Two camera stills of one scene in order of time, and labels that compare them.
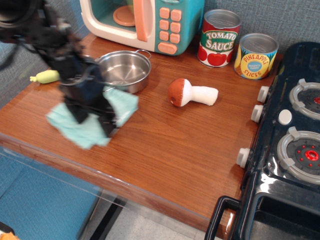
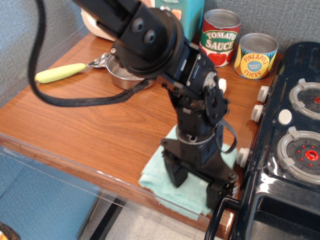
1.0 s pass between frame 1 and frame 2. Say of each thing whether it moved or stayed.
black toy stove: stayed
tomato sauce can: stayed
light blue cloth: moved
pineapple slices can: stayed
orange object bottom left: stayed
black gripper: moved
